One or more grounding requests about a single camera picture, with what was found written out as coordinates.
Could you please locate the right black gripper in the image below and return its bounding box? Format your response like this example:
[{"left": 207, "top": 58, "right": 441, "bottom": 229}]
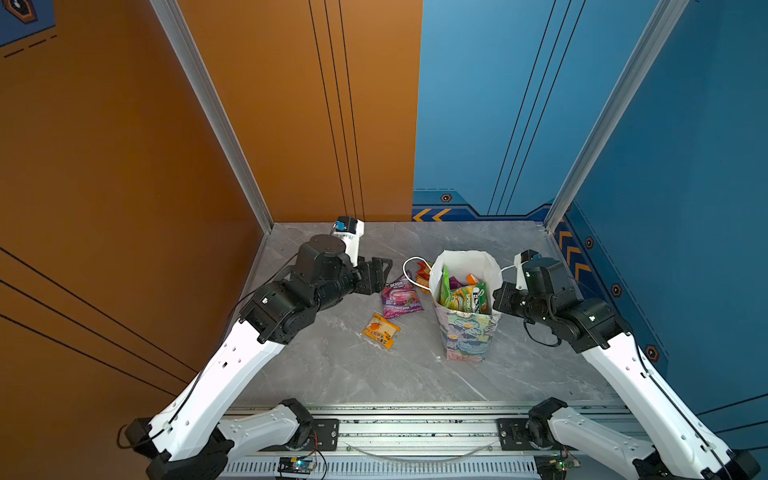
[{"left": 489, "top": 280, "right": 553, "bottom": 328}]

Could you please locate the purple small snack bag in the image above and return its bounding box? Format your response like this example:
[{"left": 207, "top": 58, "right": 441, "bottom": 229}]
[{"left": 381, "top": 276, "right": 423, "bottom": 320}]

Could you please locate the green yellow Fox's candy bag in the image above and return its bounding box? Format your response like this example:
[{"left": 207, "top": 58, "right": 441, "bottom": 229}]
[{"left": 448, "top": 282, "right": 488, "bottom": 314}]

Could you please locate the small orange yellow snack pack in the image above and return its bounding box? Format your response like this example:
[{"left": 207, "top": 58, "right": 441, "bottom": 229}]
[{"left": 362, "top": 314, "right": 401, "bottom": 350}]

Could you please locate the colourful white paper bag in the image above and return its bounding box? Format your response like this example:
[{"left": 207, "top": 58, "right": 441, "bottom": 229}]
[{"left": 425, "top": 250, "right": 502, "bottom": 363}]

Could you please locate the green Lays chips bag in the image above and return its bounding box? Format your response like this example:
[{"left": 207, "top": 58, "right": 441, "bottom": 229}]
[{"left": 439, "top": 266, "right": 452, "bottom": 308}]

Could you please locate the purple grape candy bag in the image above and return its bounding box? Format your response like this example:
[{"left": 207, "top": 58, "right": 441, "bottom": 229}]
[{"left": 449, "top": 276, "right": 465, "bottom": 290}]

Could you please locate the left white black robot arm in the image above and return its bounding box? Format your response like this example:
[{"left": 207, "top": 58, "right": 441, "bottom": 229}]
[{"left": 117, "top": 232, "right": 393, "bottom": 479}]

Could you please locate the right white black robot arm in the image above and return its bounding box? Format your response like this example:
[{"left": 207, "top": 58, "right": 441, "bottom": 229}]
[{"left": 493, "top": 282, "right": 761, "bottom": 479}]

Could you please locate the small red snack pack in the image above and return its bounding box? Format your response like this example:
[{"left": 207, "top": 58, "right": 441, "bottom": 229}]
[{"left": 416, "top": 261, "right": 431, "bottom": 290}]

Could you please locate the right green circuit board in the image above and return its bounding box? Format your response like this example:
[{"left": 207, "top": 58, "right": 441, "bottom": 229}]
[{"left": 534, "top": 456, "right": 581, "bottom": 480}]

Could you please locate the green circuit board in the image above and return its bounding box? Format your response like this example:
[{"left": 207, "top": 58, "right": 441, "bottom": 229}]
[
  {"left": 534, "top": 456, "right": 581, "bottom": 480},
  {"left": 276, "top": 456, "right": 319, "bottom": 479}
]

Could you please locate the left green circuit board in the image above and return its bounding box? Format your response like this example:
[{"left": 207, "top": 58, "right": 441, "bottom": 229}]
[{"left": 276, "top": 456, "right": 319, "bottom": 479}]

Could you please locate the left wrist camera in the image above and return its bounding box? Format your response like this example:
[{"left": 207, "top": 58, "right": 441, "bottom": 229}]
[{"left": 331, "top": 216, "right": 365, "bottom": 267}]

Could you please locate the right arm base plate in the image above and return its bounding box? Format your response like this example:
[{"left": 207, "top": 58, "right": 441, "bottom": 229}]
[{"left": 496, "top": 418, "right": 570, "bottom": 451}]

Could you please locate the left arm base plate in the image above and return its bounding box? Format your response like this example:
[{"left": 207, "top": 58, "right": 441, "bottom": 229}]
[{"left": 285, "top": 418, "right": 339, "bottom": 452}]

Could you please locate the aluminium rail frame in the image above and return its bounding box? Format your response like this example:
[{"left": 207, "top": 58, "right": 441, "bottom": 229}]
[{"left": 157, "top": 400, "right": 688, "bottom": 480}]

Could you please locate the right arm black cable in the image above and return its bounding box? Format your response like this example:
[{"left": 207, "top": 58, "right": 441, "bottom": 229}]
[{"left": 521, "top": 317, "right": 730, "bottom": 480}]

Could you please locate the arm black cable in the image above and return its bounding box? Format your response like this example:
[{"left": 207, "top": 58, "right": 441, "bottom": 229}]
[
  {"left": 521, "top": 317, "right": 730, "bottom": 480},
  {"left": 116, "top": 254, "right": 301, "bottom": 451}
]

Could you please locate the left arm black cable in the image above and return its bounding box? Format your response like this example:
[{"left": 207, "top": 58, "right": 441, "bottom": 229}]
[{"left": 116, "top": 254, "right": 301, "bottom": 451}]

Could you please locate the right aluminium corner post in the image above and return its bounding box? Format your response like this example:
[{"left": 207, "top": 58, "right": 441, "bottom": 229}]
[{"left": 544, "top": 0, "right": 689, "bottom": 234}]

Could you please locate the aluminium corner post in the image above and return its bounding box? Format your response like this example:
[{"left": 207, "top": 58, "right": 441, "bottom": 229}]
[
  {"left": 149, "top": 0, "right": 274, "bottom": 234},
  {"left": 544, "top": 0, "right": 689, "bottom": 234}
]

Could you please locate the left aluminium corner post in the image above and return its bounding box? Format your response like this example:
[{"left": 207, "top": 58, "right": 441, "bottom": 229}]
[{"left": 149, "top": 0, "right": 274, "bottom": 234}]

